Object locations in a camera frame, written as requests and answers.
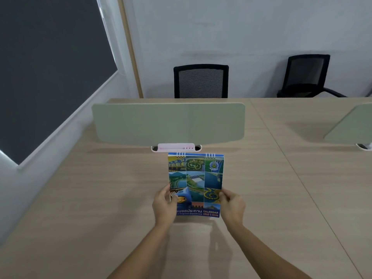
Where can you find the blue spiral desk calendar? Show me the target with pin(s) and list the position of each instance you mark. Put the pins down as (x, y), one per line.
(196, 183)

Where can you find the person's right thumb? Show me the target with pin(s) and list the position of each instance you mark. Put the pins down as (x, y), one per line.
(223, 196)

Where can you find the dark window with white frame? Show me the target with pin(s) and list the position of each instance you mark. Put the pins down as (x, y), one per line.
(49, 72)

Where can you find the person's left forearm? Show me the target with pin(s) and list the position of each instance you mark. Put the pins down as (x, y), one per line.
(139, 252)

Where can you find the person's left thumb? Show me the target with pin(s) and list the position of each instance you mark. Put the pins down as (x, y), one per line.
(174, 200)

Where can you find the person's right forearm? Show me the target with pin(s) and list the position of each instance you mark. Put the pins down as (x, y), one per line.
(268, 252)

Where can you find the wooden wall trim strip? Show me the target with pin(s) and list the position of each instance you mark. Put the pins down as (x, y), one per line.
(130, 46)

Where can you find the person's right hand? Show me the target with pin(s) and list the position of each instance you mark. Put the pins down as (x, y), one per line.
(234, 208)

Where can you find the pale green desk divider panel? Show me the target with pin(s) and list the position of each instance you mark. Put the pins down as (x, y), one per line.
(348, 126)
(168, 123)

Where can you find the black office chair with armrests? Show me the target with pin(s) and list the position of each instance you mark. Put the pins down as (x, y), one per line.
(307, 76)

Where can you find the black mesh office chair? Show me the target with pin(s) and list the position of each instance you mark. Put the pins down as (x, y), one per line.
(201, 81)

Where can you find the person's left hand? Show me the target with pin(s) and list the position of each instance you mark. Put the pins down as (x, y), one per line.
(162, 206)

